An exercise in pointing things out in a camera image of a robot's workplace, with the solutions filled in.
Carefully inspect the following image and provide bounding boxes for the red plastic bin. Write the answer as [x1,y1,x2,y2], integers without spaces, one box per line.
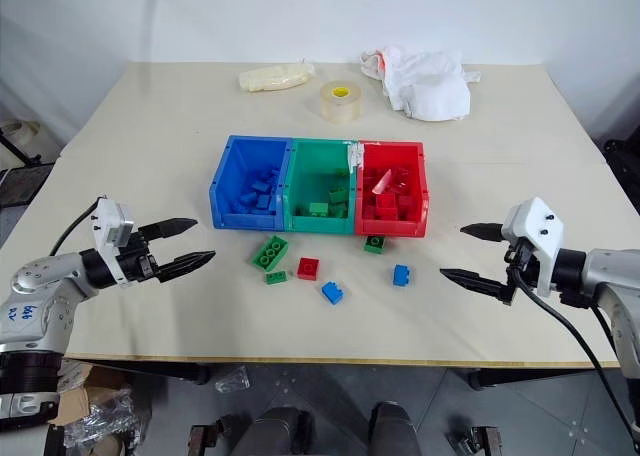
[352,140,431,239]

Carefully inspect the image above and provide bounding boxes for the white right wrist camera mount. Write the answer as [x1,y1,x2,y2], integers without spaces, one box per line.
[500,196,566,298]

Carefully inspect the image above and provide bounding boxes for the black mesh crate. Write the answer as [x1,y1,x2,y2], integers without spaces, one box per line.
[0,163,57,208]

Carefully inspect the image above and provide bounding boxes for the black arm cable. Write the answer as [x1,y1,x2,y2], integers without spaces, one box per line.
[48,203,101,257]
[514,274,640,450]

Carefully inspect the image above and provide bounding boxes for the dark rounded shape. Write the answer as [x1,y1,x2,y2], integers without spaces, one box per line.
[233,406,315,456]
[368,400,427,456]

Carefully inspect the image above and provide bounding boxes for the cream round object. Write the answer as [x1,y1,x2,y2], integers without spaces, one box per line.
[0,119,42,168]

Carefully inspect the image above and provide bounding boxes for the brown cardboard box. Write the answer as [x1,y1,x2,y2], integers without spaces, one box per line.
[53,364,132,427]

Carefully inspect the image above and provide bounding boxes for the clear plastic wrap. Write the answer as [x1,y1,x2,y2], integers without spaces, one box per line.
[63,389,147,450]

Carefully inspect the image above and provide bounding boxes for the small crumpled clear plastic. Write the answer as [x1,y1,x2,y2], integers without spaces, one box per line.
[214,364,252,394]

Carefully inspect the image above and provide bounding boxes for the clear plastic piece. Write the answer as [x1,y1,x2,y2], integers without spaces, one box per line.
[370,168,396,196]

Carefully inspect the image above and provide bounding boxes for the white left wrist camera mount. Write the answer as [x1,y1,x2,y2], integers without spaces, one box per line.
[92,195,137,288]

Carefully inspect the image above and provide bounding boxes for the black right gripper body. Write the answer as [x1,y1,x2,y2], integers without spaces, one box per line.
[502,237,540,307]

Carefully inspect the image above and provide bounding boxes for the black equipment case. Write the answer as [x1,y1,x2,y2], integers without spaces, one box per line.
[601,137,640,213]

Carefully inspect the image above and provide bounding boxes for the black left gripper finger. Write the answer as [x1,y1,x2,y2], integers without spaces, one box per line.
[137,218,200,243]
[154,249,218,284]

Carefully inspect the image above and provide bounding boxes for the clear tape roll yellow core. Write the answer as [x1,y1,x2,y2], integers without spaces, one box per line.
[319,79,364,126]

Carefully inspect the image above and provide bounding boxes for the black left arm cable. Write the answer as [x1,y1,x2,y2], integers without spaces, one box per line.
[48,203,101,257]

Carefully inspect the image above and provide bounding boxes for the green plastic bin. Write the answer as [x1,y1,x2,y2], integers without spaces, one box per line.
[281,137,363,235]

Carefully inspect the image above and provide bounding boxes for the crumpled white plastic bag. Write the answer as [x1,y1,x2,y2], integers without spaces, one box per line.
[358,45,483,124]

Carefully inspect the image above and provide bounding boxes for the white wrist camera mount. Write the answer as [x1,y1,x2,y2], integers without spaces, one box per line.
[500,196,566,298]
[92,195,137,288]

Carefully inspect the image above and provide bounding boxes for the cream plastic bag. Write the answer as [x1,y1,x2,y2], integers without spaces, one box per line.
[237,60,317,94]

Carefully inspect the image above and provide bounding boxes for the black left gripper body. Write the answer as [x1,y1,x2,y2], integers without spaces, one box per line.
[117,225,163,288]

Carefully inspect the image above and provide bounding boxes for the black table frame bar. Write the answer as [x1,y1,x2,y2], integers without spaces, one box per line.
[468,367,604,390]

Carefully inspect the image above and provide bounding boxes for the blue plastic bin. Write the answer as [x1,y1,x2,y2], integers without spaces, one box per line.
[208,134,294,232]

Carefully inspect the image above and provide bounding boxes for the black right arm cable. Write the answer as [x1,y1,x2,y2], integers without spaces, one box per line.
[514,274,640,450]

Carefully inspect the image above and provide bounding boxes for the large green toy brick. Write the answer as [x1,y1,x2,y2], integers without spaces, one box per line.
[250,235,290,270]

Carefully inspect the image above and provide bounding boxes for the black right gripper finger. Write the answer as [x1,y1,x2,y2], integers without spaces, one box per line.
[459,221,507,243]
[438,267,512,306]

